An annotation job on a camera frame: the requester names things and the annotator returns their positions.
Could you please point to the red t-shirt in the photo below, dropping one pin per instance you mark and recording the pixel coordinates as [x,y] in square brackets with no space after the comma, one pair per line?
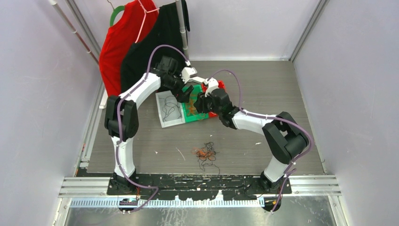
[119,39]

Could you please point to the black t-shirt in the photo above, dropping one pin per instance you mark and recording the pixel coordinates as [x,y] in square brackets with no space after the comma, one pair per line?
[165,31]

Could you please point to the red white rod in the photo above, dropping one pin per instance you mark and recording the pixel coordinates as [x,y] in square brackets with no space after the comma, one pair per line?
[73,30]

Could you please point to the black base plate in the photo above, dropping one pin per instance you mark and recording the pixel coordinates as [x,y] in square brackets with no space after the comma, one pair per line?
[194,187]

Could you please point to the green hanger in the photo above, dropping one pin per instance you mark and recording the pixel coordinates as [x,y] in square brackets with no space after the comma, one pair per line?
[115,12]

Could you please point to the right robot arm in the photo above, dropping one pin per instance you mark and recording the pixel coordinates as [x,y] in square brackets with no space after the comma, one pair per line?
[286,139]

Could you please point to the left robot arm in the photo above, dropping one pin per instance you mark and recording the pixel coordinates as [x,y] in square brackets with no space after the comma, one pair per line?
[122,121]

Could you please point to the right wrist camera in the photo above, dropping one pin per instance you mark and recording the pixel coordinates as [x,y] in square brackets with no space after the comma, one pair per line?
[211,84]

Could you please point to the green plastic bin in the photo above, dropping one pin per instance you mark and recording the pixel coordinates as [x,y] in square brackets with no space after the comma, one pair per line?
[190,112]

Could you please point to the red plastic bin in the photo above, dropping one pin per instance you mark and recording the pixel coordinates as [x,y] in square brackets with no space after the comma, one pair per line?
[204,88]

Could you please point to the grey plastic bin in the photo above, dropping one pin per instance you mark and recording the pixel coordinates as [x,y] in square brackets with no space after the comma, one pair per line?
[170,111]

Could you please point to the pink hanger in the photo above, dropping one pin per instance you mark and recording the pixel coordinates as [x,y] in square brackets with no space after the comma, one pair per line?
[144,19]

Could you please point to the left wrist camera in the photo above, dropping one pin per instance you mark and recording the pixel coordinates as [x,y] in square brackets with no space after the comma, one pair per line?
[187,73]

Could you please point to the white clothes rack stand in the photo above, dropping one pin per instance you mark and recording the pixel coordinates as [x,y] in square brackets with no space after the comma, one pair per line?
[183,17]

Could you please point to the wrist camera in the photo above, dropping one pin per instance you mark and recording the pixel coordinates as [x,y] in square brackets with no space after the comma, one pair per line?
[211,84]
[187,73]

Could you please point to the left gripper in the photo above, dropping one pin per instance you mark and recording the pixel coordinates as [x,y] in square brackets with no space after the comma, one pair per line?
[181,96]

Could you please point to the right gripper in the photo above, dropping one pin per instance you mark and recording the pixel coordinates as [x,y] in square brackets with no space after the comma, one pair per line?
[200,103]

